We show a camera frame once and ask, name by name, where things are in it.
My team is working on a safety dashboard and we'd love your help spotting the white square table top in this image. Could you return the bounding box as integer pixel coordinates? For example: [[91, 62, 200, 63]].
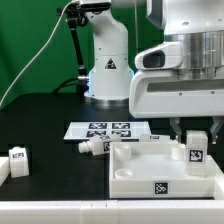
[[109, 142, 224, 200]]

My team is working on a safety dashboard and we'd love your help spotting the white front fence wall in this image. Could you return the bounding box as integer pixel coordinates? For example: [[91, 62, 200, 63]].
[[0, 200, 224, 224]]

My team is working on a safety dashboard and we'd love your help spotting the white cable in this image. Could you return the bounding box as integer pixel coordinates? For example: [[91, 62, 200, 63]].
[[0, 0, 81, 109]]

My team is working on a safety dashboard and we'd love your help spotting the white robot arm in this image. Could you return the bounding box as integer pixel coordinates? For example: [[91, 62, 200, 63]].
[[78, 0, 224, 136]]

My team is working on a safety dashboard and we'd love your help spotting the white left fence wall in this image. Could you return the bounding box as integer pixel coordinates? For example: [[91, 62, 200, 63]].
[[0, 157, 10, 186]]

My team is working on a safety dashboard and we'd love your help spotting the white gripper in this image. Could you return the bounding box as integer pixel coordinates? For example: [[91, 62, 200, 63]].
[[129, 68, 224, 144]]

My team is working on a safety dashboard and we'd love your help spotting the white marker sheet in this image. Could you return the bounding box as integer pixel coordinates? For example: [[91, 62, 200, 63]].
[[64, 121, 151, 140]]

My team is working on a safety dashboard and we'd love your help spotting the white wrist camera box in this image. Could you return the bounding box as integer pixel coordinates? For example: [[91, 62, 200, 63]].
[[135, 42, 183, 70]]

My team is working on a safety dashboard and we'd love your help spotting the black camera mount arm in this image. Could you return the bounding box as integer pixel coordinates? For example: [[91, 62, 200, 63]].
[[56, 2, 112, 94]]

